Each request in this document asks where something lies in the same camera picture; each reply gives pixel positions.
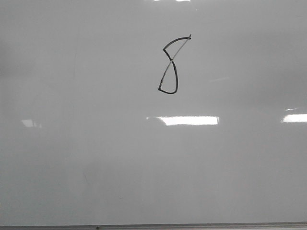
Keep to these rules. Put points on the white glossy whiteboard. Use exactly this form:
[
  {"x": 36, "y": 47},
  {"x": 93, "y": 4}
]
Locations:
[{"x": 153, "y": 111}]

